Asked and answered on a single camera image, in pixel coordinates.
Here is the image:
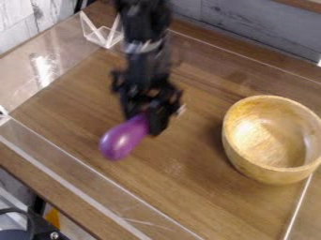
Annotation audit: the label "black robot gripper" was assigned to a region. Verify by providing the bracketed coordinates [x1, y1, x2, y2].
[109, 46, 181, 136]

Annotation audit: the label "purple toy eggplant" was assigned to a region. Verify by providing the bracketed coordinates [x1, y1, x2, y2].
[98, 113, 148, 160]

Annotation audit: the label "brown wooden bowl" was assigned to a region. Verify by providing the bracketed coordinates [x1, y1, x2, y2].
[222, 95, 321, 186]

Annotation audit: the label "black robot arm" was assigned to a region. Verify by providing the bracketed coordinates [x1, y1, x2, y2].
[109, 0, 183, 136]

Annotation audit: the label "clear acrylic tray walls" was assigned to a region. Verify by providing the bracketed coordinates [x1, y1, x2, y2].
[0, 17, 321, 240]

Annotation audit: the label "black clamp with screw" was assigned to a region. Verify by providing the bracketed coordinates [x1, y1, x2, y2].
[26, 213, 70, 240]

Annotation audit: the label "clear acrylic corner bracket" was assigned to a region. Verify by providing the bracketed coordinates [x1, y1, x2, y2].
[78, 12, 123, 49]

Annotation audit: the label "black cable lower left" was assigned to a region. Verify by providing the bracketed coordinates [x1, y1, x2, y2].
[0, 207, 36, 240]

